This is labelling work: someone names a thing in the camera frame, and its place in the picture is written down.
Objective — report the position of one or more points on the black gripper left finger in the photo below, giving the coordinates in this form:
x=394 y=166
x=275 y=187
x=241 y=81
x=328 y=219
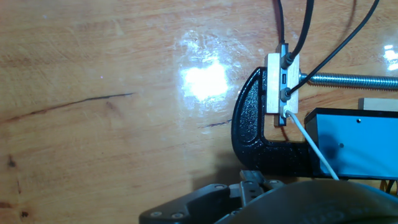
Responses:
x=192 y=205

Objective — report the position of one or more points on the slim grey USB hub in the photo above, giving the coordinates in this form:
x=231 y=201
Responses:
x=283 y=79

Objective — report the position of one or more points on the glossy wooden board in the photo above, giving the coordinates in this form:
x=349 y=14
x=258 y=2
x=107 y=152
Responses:
x=93 y=109

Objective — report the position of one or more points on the blue box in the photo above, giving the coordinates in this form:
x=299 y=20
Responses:
x=357 y=143

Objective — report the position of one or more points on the black oval docking station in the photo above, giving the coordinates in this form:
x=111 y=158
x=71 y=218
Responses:
x=248 y=130

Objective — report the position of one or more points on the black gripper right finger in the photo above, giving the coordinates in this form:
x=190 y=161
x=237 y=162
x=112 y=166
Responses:
x=252 y=186

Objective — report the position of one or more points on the silver metal rod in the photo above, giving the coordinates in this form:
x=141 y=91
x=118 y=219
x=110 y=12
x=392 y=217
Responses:
x=348 y=81

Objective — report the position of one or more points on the beige wooden strip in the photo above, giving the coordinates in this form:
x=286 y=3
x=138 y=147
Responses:
x=377 y=103

